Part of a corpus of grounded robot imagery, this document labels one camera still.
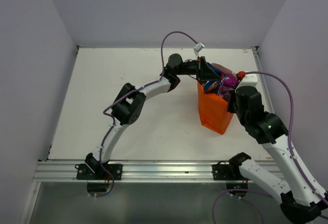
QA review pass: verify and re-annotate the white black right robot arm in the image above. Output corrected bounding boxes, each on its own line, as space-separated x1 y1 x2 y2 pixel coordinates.
228 86 327 223

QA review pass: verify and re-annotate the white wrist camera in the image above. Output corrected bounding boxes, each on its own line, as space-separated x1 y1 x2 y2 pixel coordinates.
236 71 258 89
193 42 204 60

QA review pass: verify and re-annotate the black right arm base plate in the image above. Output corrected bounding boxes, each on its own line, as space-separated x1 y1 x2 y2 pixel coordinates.
212 161 244 181

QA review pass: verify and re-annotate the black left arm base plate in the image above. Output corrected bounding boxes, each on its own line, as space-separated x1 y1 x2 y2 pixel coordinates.
75 164 123 180

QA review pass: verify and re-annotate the blue white snack bag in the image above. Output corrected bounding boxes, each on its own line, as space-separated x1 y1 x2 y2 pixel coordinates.
203 64 224 93

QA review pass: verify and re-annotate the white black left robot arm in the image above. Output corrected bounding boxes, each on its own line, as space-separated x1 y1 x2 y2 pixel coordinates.
85 53 223 179

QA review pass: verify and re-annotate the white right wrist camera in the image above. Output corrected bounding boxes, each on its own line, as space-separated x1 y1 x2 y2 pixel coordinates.
236 71 258 89

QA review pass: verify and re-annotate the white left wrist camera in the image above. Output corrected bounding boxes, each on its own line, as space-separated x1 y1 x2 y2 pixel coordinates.
193 42 204 60

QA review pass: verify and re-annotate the front aluminium rail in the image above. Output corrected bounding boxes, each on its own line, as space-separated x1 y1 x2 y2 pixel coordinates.
32 159 285 183

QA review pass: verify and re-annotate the magenta purple snack bag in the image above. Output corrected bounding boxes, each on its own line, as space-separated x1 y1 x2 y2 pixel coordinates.
217 76 238 100

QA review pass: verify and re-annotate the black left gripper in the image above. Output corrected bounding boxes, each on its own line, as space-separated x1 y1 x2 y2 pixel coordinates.
176 57 220 82

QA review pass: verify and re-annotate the orange paper bag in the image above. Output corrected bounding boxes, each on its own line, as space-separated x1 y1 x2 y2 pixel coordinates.
197 62 239 135

